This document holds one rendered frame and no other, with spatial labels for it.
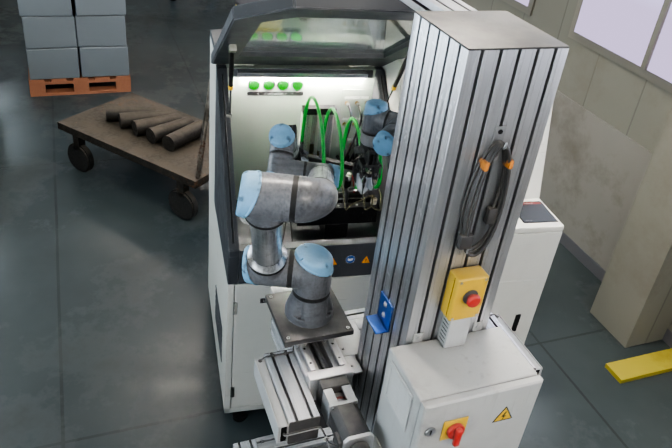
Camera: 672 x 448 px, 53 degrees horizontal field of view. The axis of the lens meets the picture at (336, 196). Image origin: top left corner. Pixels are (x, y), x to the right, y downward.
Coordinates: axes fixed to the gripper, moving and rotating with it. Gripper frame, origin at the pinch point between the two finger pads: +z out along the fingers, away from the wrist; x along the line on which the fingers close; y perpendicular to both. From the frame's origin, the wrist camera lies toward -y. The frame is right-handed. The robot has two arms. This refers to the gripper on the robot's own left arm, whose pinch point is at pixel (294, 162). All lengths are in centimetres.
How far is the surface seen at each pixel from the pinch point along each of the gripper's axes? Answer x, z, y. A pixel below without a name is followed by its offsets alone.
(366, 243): 21.6, 34.3, 25.1
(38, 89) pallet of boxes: -231, 273, -179
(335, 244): 9.8, 30.6, 24.8
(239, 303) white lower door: -30, 38, 42
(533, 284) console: 93, 78, 44
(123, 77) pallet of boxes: -167, 294, -191
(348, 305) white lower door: 11, 55, 46
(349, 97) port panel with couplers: 22, 42, -40
